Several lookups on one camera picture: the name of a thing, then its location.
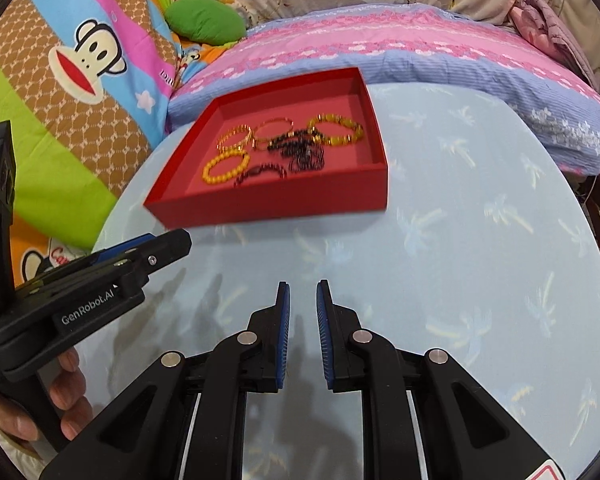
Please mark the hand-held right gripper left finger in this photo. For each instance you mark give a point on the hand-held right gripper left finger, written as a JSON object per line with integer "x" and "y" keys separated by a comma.
{"x": 282, "y": 335}

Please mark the red cardboard box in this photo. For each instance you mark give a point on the red cardboard box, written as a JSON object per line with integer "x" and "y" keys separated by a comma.
{"x": 280, "y": 195}

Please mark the thin gold bangle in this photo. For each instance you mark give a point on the thin gold bangle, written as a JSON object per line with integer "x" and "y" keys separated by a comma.
{"x": 275, "y": 122}

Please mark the person's left hand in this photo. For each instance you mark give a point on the person's left hand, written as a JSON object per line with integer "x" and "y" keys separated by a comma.
{"x": 72, "y": 400}

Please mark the pink quilted cloth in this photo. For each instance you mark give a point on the pink quilted cloth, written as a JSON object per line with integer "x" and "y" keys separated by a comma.
{"x": 555, "y": 30}

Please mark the monkey-print colourful blanket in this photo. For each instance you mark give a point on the monkey-print colourful blanket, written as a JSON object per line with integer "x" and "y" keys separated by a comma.
{"x": 80, "y": 110}

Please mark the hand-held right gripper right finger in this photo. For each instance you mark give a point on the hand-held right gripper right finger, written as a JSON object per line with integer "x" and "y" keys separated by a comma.
{"x": 324, "y": 335}

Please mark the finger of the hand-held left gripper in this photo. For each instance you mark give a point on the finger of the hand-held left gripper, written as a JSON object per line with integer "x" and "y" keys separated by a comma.
{"x": 125, "y": 249}
{"x": 167, "y": 247}

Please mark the pink and blue striped bedding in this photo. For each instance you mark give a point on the pink and blue striped bedding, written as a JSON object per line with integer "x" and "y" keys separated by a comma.
{"x": 430, "y": 45}

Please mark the green pillow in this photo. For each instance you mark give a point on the green pillow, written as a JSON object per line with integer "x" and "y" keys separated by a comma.
{"x": 205, "y": 17}

